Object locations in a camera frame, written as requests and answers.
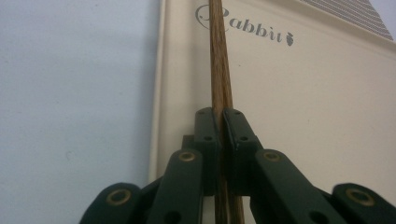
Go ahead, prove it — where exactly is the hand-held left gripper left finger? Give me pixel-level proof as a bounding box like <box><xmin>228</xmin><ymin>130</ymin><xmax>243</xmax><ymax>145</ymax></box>
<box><xmin>181</xmin><ymin>106</ymin><xmax>223</xmax><ymax>197</ymax></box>

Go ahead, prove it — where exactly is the striped woven placemat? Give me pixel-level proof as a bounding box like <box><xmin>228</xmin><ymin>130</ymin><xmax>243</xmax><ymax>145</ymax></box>
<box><xmin>300</xmin><ymin>0</ymin><xmax>394</xmax><ymax>42</ymax></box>

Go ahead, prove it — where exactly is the beige tray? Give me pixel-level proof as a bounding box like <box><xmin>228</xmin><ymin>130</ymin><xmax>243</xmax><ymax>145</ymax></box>
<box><xmin>148</xmin><ymin>0</ymin><xmax>396</xmax><ymax>224</ymax></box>

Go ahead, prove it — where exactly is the brown wooden chopstick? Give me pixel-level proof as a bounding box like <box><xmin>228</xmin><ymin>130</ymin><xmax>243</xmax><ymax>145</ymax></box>
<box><xmin>219</xmin><ymin>18</ymin><xmax>246</xmax><ymax>224</ymax></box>
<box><xmin>208</xmin><ymin>0</ymin><xmax>230</xmax><ymax>224</ymax></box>

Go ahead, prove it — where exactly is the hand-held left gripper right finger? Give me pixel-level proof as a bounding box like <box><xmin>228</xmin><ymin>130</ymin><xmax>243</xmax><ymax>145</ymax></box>
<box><xmin>222</xmin><ymin>107</ymin><xmax>264</xmax><ymax>198</ymax></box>

